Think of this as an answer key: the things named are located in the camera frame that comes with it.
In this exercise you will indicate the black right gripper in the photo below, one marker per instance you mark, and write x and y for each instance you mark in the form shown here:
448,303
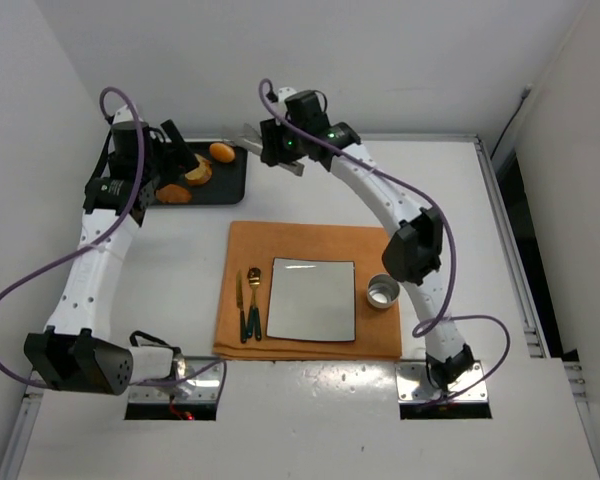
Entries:
268,142

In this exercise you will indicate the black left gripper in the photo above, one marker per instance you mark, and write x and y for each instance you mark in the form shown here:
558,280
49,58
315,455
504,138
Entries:
169,151

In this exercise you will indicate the metal serving tongs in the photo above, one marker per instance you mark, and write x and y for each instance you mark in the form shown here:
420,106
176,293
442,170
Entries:
248,138

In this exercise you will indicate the round orange bread roll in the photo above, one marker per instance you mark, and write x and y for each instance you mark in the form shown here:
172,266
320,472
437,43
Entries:
222,152

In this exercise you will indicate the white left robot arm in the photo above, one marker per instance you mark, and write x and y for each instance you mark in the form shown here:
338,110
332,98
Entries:
74,352

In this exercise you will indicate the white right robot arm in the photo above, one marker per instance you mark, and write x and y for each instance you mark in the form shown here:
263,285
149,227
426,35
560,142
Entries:
420,254

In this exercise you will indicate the sliced bread piece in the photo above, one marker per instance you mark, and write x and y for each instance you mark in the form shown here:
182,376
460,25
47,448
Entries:
201,174

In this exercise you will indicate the brown croissant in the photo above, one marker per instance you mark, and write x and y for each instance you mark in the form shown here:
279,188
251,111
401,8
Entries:
173,194

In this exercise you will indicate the black plastic tray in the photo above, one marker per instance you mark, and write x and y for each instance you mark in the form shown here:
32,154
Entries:
227,185

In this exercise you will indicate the orange cloth placemat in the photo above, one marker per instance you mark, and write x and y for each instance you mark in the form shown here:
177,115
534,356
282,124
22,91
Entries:
258,244

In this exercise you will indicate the white square plate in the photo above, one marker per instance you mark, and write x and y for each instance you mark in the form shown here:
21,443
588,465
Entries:
312,301

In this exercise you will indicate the metal cup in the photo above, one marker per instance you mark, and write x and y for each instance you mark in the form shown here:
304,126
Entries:
382,291

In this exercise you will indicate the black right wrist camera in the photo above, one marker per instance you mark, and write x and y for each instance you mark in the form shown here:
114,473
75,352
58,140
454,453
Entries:
304,111

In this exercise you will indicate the gold knife green handle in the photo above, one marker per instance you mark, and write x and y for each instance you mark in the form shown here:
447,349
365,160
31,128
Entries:
240,306

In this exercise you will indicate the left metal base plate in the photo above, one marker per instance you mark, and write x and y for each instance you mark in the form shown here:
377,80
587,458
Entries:
201,382

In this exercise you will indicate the metal base plate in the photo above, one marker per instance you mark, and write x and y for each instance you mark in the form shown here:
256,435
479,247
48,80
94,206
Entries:
201,382
414,387

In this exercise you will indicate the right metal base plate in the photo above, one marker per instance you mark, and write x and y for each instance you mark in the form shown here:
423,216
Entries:
414,387

